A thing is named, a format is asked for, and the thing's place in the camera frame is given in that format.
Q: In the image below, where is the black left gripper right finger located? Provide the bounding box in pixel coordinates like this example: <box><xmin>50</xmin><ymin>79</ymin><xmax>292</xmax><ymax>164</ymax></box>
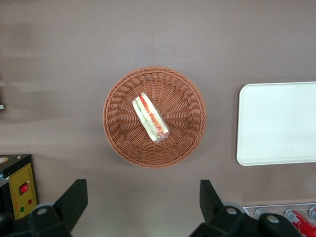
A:
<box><xmin>199</xmin><ymin>180</ymin><xmax>247</xmax><ymax>237</ymax></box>

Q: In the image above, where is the round brown wicker basket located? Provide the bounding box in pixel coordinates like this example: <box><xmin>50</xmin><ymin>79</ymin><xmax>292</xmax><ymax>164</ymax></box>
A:
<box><xmin>102</xmin><ymin>65</ymin><xmax>207</xmax><ymax>169</ymax></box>

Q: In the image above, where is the cream rectangular tray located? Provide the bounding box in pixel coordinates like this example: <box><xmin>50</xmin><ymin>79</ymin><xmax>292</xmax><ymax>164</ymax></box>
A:
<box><xmin>236</xmin><ymin>81</ymin><xmax>316</xmax><ymax>166</ymax></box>

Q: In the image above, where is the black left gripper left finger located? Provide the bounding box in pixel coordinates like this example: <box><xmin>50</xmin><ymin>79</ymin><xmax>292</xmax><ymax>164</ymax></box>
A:
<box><xmin>27</xmin><ymin>179</ymin><xmax>88</xmax><ymax>237</ymax></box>

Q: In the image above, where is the triangle sandwich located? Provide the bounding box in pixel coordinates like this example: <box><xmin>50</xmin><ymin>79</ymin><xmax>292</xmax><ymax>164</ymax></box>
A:
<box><xmin>131</xmin><ymin>92</ymin><xmax>170</xmax><ymax>145</ymax></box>

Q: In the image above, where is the black food warmer yellow panel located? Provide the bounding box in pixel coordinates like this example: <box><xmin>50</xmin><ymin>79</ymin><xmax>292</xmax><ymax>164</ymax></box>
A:
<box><xmin>0</xmin><ymin>154</ymin><xmax>39</xmax><ymax>221</ymax></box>

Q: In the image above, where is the red cola bottle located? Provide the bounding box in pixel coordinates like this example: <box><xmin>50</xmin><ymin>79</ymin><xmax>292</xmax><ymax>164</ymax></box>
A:
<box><xmin>283</xmin><ymin>208</ymin><xmax>316</xmax><ymax>237</ymax></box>

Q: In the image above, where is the clear acrylic bottle rack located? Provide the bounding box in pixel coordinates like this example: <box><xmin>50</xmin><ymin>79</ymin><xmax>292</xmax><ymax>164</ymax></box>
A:
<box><xmin>242</xmin><ymin>202</ymin><xmax>316</xmax><ymax>237</ymax></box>

